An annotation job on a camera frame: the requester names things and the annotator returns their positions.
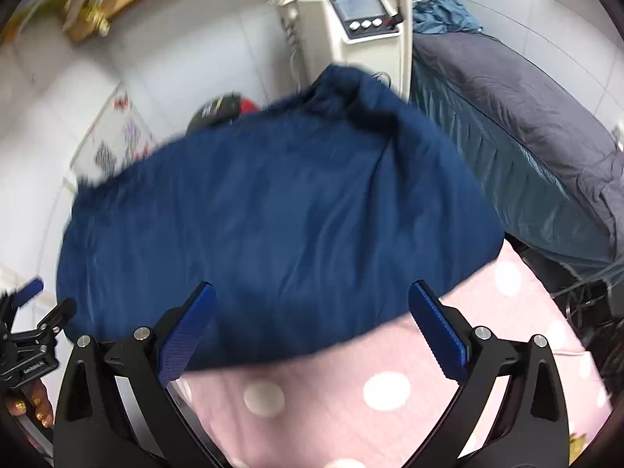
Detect navy blue jacket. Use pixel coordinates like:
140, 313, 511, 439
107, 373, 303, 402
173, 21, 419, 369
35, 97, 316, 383
56, 66, 505, 371

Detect left hand painted nails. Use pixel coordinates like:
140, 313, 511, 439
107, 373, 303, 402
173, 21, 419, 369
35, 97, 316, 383
5, 379, 54, 429

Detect pink polka dot sheet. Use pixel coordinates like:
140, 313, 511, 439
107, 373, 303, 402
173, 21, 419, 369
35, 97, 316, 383
174, 245, 611, 467

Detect teal bed skirt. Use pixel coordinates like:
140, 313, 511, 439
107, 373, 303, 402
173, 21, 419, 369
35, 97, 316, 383
384, 0, 624, 274

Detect patterned floor mat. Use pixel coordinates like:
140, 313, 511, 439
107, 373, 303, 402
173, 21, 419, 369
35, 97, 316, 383
70, 83, 158, 183

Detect grey blanket on bed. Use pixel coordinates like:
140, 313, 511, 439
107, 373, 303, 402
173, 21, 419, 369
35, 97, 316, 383
413, 33, 623, 252

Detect red black cap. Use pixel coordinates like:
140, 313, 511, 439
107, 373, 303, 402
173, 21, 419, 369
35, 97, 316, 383
186, 92, 260, 133

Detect white machine with screen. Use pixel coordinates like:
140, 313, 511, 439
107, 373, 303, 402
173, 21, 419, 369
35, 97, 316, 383
270, 0, 413, 99

